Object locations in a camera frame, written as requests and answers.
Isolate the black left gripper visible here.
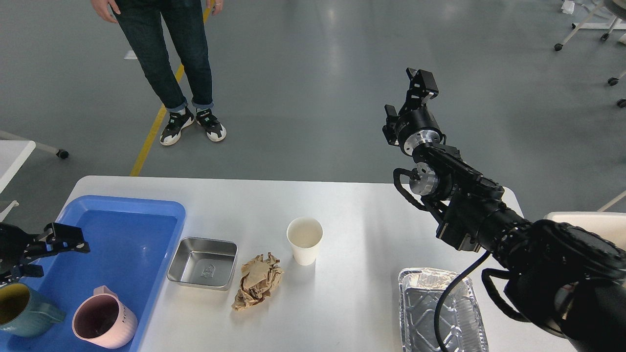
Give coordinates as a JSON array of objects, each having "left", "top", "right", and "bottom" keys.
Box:
[{"left": 0, "top": 222, "right": 91, "bottom": 285}]

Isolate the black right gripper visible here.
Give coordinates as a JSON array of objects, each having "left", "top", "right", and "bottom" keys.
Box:
[{"left": 382, "top": 67, "right": 445, "bottom": 156}]

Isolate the pink plastic mug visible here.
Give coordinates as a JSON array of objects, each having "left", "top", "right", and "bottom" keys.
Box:
[{"left": 71, "top": 286, "right": 138, "bottom": 349}]

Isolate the stainless steel square tray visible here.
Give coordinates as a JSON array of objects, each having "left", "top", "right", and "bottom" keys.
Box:
[{"left": 166, "top": 237, "right": 238, "bottom": 290}]

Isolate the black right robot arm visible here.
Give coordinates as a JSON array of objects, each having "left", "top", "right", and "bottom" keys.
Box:
[{"left": 382, "top": 67, "right": 626, "bottom": 352}]

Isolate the person's left hand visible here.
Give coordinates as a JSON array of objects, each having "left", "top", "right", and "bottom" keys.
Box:
[{"left": 206, "top": 0, "right": 225, "bottom": 16}]

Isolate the person's right hand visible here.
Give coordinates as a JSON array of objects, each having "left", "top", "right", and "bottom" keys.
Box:
[{"left": 90, "top": 0, "right": 121, "bottom": 24}]

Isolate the teal ceramic mug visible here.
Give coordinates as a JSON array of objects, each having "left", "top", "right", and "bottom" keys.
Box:
[{"left": 0, "top": 283, "right": 66, "bottom": 338}]

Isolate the blue plastic tray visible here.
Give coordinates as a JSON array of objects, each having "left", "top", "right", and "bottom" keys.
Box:
[{"left": 0, "top": 195, "right": 186, "bottom": 352}]

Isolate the white side table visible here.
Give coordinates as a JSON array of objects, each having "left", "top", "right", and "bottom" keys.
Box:
[{"left": 0, "top": 140, "right": 36, "bottom": 193}]

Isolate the white paper cup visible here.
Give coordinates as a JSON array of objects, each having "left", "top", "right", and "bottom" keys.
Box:
[{"left": 286, "top": 217, "right": 323, "bottom": 266}]

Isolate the aluminium foil tray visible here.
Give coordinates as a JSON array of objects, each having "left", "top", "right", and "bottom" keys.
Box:
[{"left": 399, "top": 268, "right": 490, "bottom": 352}]

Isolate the crumpled brown paper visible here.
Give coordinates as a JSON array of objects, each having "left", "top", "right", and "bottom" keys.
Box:
[{"left": 232, "top": 252, "right": 284, "bottom": 310}]

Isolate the cream plastic bin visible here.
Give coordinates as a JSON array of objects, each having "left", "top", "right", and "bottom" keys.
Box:
[{"left": 544, "top": 212, "right": 626, "bottom": 250}]

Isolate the person in dark jeans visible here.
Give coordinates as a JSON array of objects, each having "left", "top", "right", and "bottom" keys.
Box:
[{"left": 116, "top": 0, "right": 227, "bottom": 146}]

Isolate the white wheeled frame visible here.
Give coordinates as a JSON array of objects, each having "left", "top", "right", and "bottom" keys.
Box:
[{"left": 554, "top": 0, "right": 626, "bottom": 110}]

